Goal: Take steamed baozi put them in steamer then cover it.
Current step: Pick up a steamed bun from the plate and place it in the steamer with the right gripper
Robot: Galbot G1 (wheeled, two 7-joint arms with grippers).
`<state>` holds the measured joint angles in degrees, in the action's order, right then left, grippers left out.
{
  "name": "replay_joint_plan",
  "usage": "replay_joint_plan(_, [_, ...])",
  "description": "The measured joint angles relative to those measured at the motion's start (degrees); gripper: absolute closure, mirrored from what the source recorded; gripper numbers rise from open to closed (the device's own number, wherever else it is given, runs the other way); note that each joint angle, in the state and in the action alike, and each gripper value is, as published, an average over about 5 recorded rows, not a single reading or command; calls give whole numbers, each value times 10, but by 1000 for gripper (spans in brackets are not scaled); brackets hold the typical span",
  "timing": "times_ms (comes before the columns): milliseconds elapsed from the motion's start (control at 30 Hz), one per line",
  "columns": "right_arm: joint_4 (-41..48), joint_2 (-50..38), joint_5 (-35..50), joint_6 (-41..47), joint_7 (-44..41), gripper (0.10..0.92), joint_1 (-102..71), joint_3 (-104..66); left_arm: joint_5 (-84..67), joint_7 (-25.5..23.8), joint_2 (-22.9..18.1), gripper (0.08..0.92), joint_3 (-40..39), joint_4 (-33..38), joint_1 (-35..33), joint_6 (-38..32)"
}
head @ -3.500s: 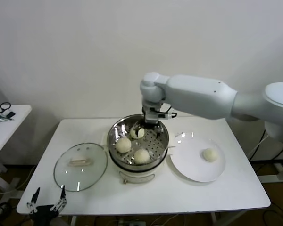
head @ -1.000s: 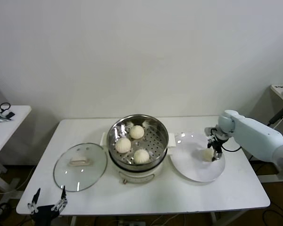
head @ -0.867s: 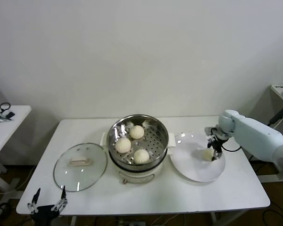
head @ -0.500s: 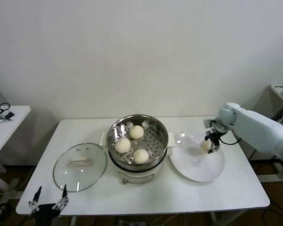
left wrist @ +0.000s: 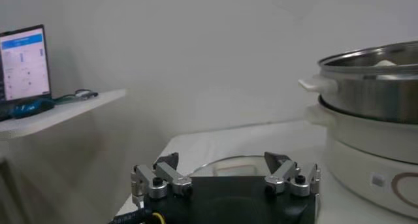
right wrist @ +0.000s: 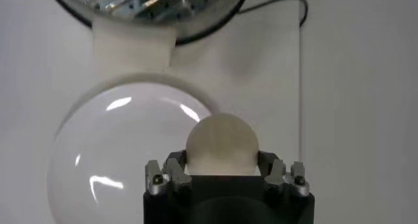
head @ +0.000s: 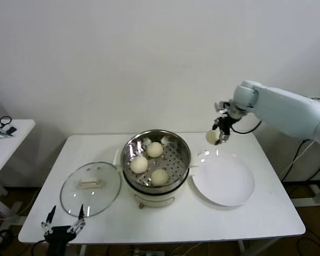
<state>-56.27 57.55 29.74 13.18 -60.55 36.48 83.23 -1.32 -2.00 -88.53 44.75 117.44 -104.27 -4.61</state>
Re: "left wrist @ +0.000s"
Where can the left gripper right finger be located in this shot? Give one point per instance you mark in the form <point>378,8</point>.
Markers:
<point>287,173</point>

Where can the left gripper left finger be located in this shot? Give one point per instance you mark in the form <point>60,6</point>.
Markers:
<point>163,176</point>

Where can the glass pot lid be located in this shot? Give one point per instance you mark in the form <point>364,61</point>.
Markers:
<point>228,166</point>

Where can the white steamed baozi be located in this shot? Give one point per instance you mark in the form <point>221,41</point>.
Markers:
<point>385,63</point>

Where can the steel steamer basket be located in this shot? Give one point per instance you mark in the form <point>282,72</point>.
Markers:
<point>369,94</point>

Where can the white work table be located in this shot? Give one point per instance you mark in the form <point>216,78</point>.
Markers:
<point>228,140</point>

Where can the white electric cooker base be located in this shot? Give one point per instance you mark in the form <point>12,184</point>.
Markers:
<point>359,140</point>

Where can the white side table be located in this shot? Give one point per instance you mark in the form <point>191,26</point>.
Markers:
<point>58,121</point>

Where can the blue object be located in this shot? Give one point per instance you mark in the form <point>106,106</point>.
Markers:
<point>32,108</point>

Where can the open laptop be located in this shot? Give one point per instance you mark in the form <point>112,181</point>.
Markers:
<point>24,65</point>

